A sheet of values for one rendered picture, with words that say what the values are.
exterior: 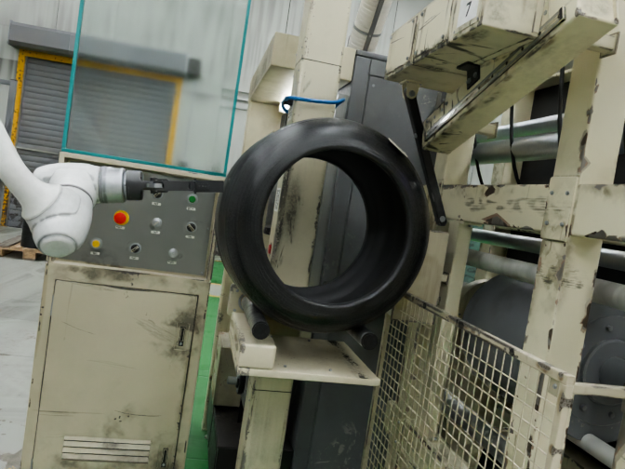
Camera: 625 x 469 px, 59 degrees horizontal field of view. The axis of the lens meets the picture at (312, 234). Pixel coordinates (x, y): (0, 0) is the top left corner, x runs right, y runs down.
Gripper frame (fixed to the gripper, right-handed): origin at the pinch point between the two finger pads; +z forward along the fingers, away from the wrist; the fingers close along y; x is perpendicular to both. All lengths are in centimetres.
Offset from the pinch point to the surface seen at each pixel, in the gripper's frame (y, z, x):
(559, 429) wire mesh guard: -62, 58, 41
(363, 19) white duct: 73, 62, -67
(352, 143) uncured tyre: -11.0, 34.6, -11.0
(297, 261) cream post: 24.6, 27.4, 23.1
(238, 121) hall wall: 897, 73, -122
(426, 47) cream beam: -10, 54, -36
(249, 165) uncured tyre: -10.0, 9.2, -5.2
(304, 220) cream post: 24.6, 29.6, 10.0
